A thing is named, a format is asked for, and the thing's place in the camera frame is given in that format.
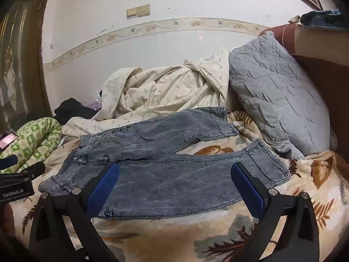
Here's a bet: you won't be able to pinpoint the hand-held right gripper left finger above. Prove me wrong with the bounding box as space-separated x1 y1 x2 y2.
29 162 121 262

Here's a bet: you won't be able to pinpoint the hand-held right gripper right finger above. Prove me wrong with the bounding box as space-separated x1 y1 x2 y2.
230 162 320 262

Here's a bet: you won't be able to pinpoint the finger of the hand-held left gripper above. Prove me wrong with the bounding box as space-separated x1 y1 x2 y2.
0 154 19 170
15 162 46 181

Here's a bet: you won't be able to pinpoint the grey washed denim pants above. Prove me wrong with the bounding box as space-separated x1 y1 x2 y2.
38 107 292 219

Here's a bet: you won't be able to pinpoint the person's left forearm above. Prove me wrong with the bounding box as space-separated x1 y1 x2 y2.
0 203 18 262

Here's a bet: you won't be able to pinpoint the smartphone with pink screen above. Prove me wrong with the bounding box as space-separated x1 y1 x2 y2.
0 132 19 150

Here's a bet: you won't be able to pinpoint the green checked blanket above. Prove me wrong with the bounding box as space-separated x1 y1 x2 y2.
0 117 63 174

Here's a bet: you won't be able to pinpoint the black cloth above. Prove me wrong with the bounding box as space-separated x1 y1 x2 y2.
54 97 94 121

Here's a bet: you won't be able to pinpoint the purple plastic bag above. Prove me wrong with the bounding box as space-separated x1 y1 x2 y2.
89 90 105 111

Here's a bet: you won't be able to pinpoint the leaf print blanket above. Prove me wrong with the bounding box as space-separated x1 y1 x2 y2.
8 110 349 262

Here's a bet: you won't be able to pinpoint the grey quilted pillow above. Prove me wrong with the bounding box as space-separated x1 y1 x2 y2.
228 31 332 160

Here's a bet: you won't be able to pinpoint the brown wooden door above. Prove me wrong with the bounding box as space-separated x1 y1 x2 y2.
0 0 53 134

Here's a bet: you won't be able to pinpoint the cream patterned quilt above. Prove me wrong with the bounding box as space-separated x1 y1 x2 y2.
62 50 231 138

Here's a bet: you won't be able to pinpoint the brown wooden headboard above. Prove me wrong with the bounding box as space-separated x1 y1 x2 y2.
258 23 349 153

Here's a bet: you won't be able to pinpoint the blue denim garment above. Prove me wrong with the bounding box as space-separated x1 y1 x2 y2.
300 9 342 30

